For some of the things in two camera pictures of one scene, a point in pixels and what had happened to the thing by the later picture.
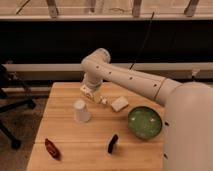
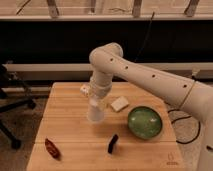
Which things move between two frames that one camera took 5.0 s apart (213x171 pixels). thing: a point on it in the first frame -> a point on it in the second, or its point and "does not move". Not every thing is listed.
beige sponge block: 119,104 does not move
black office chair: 13,93 does not move
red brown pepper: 52,150 does not move
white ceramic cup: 81,112 -> 95,114
